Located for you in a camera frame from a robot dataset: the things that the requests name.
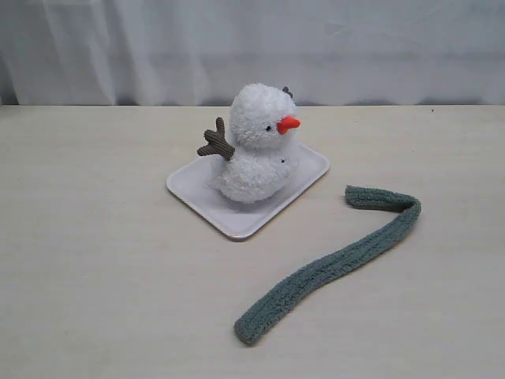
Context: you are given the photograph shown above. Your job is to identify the white plush snowman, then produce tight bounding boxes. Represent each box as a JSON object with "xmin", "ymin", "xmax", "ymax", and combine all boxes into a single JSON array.
[{"xmin": 196, "ymin": 83, "xmax": 301, "ymax": 204}]

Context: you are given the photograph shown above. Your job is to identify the green knitted scarf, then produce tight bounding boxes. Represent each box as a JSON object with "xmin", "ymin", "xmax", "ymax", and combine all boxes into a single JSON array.
[{"xmin": 233, "ymin": 185, "xmax": 422, "ymax": 347}]

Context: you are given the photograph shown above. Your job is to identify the white rectangular plastic tray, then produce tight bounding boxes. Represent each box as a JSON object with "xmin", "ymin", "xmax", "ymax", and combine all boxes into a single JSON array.
[{"xmin": 166, "ymin": 144, "xmax": 331, "ymax": 241}]

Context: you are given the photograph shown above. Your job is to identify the white curtain backdrop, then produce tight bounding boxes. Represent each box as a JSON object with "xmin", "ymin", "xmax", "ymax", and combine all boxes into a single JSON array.
[{"xmin": 1, "ymin": 1, "xmax": 504, "ymax": 106}]

